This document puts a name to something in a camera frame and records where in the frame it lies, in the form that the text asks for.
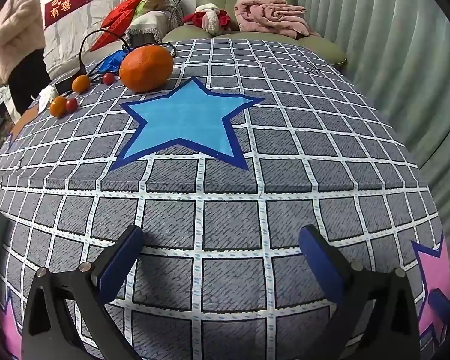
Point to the blue plastic bag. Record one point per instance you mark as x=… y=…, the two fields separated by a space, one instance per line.
x=110 y=62

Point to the grey fringed pillow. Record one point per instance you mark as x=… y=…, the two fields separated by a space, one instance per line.
x=150 y=22

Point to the grey striped sofa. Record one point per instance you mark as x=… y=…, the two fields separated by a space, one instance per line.
x=78 y=22

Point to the large orange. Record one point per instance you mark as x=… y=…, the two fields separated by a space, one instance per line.
x=146 y=68

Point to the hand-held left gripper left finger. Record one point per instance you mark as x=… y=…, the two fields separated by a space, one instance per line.
x=120 y=266

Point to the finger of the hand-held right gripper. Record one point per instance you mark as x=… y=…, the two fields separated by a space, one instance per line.
x=440 y=303

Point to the red cherry tomato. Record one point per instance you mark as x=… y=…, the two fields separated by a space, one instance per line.
x=71 y=105
x=108 y=78

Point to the red white plush toy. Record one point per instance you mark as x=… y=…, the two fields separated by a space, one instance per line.
x=210 y=18

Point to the small orange kumquat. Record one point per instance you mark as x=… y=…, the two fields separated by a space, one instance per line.
x=58 y=105
x=80 y=84

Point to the grey checked star tablecloth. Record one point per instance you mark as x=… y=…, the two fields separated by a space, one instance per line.
x=225 y=213

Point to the black power adapter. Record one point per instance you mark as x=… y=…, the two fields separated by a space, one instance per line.
x=64 y=86

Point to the red cushion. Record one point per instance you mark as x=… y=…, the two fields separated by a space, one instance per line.
x=131 y=3
x=108 y=33

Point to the pink blanket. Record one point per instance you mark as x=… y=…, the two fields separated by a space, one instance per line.
x=270 y=15

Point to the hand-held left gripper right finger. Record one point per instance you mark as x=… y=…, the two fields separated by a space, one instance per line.
x=322 y=266

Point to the pale green curtain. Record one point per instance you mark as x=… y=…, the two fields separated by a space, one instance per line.
x=378 y=45

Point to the crumpled white tissue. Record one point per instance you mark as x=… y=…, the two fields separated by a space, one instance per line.
x=47 y=95

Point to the red pillow with characters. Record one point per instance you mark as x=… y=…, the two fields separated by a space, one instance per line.
x=69 y=2

